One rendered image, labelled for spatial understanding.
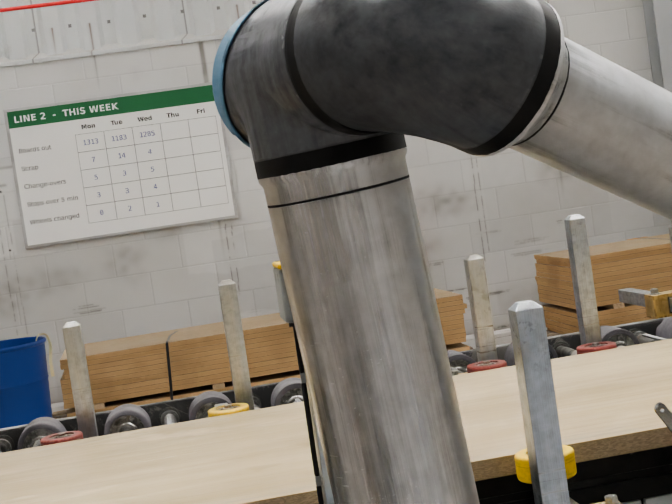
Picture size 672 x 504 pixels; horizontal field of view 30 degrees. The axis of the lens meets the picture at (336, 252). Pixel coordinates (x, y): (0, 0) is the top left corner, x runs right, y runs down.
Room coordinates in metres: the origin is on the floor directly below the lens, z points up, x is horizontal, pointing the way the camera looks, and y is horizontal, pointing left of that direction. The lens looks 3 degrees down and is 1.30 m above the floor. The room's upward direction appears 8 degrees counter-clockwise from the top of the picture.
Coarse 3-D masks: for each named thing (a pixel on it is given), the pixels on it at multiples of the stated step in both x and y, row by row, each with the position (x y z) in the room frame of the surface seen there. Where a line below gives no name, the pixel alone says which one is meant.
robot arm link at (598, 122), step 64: (320, 0) 0.84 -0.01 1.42; (384, 0) 0.82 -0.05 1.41; (448, 0) 0.81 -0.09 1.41; (512, 0) 0.82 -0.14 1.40; (320, 64) 0.84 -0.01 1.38; (384, 64) 0.81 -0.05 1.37; (448, 64) 0.80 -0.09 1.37; (512, 64) 0.81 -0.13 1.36; (576, 64) 0.85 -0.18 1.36; (384, 128) 0.85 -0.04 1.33; (448, 128) 0.83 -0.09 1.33; (512, 128) 0.83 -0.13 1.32; (576, 128) 0.86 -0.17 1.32; (640, 128) 0.88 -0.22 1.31; (640, 192) 0.91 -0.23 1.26
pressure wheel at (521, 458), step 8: (568, 448) 1.66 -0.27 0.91; (520, 456) 1.66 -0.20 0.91; (568, 456) 1.64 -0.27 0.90; (520, 464) 1.65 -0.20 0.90; (528, 464) 1.64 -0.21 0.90; (568, 464) 1.64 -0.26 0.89; (520, 472) 1.65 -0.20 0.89; (528, 472) 1.64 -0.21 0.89; (568, 472) 1.64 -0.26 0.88; (576, 472) 1.66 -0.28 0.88; (520, 480) 1.66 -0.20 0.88; (528, 480) 1.64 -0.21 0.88
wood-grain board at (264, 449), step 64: (512, 384) 2.24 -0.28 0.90; (576, 384) 2.15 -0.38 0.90; (640, 384) 2.07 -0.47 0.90; (64, 448) 2.26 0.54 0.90; (128, 448) 2.17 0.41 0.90; (192, 448) 2.08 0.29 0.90; (256, 448) 2.00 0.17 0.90; (512, 448) 1.74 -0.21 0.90; (576, 448) 1.72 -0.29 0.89; (640, 448) 1.73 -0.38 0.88
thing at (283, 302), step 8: (272, 264) 1.51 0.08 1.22; (280, 264) 1.45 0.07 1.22; (280, 272) 1.45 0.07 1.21; (280, 280) 1.45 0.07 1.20; (280, 288) 1.45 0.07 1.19; (280, 296) 1.47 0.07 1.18; (280, 304) 1.48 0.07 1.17; (288, 304) 1.45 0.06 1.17; (280, 312) 1.50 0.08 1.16; (288, 312) 1.45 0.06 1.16; (288, 320) 1.45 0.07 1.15
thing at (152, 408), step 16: (656, 320) 3.21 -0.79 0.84; (560, 336) 3.18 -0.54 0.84; (576, 336) 3.18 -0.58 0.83; (464, 352) 3.14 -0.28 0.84; (272, 384) 3.08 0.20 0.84; (176, 400) 3.04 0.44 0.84; (192, 400) 3.05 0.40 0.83; (96, 416) 3.01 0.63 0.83; (0, 432) 2.98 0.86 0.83; (16, 432) 2.99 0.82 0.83; (16, 448) 2.99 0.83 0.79
